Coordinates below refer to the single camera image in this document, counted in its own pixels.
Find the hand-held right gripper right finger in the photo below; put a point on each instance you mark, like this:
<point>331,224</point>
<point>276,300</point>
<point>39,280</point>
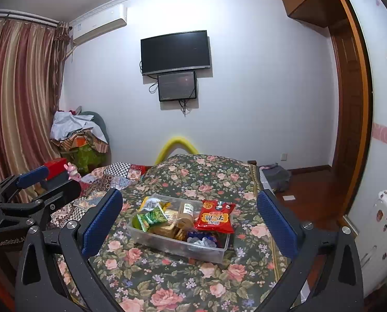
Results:
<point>276,224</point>

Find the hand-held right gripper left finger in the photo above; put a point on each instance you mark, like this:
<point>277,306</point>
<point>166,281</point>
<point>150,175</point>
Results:
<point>102,224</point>

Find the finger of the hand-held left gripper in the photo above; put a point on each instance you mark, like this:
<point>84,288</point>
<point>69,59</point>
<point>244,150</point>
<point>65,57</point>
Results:
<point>32,175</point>
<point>60,195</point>

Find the green snack packet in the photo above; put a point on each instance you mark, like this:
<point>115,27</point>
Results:
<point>151,219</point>

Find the white printed snack packet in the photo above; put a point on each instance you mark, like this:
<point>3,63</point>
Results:
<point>149,204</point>

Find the red snack packet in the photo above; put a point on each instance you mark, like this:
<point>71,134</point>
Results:
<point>213,217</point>

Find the cracker packet with orange label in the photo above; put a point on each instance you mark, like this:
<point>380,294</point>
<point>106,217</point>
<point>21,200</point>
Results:
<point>170,232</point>

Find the blue snack packet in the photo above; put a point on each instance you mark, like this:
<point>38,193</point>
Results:
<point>196,235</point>

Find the clear plastic storage box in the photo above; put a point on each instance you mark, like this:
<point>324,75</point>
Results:
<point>180,248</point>

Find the cream cylindrical biscuit roll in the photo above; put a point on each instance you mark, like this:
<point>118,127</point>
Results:
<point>185,219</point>

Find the dark blue box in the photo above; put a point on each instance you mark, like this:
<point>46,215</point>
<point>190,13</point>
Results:
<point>60,179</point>

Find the pink toy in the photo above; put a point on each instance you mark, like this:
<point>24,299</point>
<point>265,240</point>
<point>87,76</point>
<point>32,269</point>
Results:
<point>72,172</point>

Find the red box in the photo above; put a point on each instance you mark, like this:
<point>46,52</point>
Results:
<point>57,165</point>

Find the white paper sheet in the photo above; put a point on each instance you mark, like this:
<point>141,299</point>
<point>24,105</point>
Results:
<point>289,197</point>

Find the green cloth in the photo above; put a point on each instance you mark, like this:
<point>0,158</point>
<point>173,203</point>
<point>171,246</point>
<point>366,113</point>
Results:
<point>86,159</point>

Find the grey bag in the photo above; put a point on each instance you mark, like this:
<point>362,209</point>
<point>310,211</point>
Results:
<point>278,177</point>

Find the patchwork quilt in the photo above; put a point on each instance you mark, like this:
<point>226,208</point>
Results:
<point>115,175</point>

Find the white crumpled cloth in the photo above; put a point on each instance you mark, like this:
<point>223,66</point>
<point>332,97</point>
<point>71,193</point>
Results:
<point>67,123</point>

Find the striped brown cloth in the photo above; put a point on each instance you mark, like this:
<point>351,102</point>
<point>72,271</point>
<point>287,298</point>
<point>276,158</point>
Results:
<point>96,143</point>

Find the dark green chair back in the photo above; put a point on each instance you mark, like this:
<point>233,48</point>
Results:
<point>100,122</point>

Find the striped red curtain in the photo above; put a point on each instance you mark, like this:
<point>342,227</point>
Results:
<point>18,87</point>

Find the yellow curved headboard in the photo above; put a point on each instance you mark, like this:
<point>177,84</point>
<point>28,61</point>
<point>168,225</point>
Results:
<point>162,149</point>

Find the white appliance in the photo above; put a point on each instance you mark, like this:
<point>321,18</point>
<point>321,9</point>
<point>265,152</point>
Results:
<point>381,234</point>

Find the wooden door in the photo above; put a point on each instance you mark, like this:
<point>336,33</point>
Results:
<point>351,104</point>

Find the curtain rod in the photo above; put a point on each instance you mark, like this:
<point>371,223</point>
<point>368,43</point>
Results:
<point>24,18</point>

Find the white panel with pink hearts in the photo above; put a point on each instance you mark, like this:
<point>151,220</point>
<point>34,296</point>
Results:
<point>381,104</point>

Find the white air conditioner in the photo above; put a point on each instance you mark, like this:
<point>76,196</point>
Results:
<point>99,22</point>

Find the small black wall monitor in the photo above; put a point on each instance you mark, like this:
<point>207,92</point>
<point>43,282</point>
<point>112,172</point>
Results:
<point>177,86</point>

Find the black wall television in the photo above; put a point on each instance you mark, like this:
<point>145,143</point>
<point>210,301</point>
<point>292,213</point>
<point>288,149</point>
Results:
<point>175,52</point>

